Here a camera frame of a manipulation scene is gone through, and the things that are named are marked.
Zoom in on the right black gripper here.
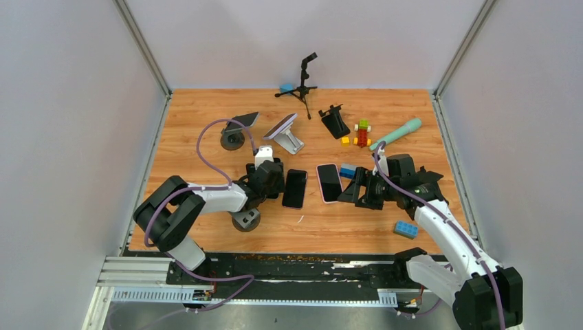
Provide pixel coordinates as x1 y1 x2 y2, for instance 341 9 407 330
337 167 398 210

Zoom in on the purple dark smartphone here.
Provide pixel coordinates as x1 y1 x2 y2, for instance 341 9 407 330
282 169 307 210

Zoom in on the pink case smartphone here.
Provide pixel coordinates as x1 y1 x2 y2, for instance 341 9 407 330
316 164 343 204

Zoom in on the grey round-base phone stand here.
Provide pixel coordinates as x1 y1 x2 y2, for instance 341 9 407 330
230 208 261 232

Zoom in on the grey phone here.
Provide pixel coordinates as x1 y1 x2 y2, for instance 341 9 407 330
225 111 259 133

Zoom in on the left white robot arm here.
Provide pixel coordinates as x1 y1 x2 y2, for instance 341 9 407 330
133 158 285 284

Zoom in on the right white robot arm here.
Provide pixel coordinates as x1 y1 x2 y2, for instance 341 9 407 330
338 154 523 329

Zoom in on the lavender phone on white stand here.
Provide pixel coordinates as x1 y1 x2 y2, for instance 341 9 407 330
262 113 298 140

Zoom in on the white folding phone stand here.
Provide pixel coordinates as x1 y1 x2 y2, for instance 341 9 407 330
274 129 305 155

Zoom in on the dark round-base phone stand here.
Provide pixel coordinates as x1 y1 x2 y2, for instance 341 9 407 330
220 130 245 151

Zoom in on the black phone stand rear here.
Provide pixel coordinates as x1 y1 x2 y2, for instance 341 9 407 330
318 104 351 140

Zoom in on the blue grey duplo brick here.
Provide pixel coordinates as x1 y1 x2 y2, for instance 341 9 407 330
339 163 357 179

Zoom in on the red green toy brick car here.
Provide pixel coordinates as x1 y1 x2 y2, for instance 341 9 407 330
353 119 371 148

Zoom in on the light blue duplo brick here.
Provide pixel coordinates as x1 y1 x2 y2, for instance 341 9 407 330
393 221 419 239

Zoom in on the teal cylinder toy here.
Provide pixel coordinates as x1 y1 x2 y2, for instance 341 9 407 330
369 118 422 151

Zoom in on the teal small block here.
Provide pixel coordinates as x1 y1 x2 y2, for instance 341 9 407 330
279 83 296 93

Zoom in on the black mini tripod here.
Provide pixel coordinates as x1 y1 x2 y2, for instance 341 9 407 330
274 52 318 120

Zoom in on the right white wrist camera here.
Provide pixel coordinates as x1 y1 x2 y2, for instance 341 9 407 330
373 155 389 177

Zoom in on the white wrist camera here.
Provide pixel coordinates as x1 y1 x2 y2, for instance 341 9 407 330
373 155 389 177
254 145 274 168

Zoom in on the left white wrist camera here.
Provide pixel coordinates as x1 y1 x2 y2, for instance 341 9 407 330
254 145 274 168

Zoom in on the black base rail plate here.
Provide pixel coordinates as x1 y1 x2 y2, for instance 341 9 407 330
166 252 434 305

